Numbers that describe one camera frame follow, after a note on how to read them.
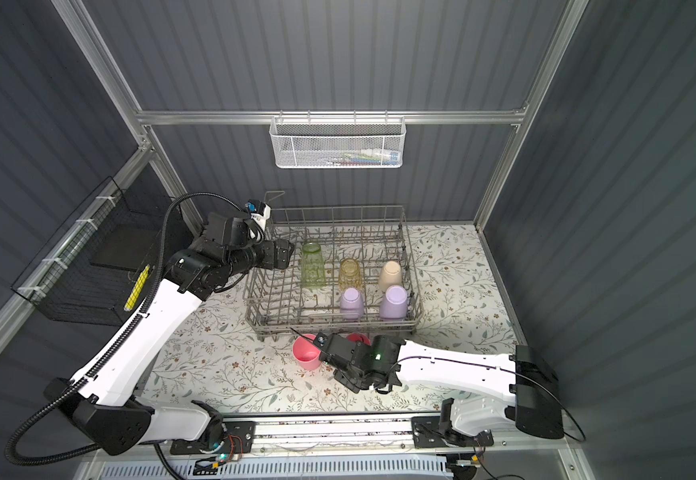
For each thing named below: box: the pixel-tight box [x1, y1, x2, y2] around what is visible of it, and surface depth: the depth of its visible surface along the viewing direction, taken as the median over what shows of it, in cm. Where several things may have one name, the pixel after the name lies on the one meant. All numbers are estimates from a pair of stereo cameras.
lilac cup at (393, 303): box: [379, 285, 408, 320], surface depth 84 cm
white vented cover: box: [97, 459, 449, 480], surface depth 71 cm
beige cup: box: [379, 260, 402, 292], surface depth 92 cm
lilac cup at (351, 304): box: [340, 287, 364, 321], surface depth 86 cm
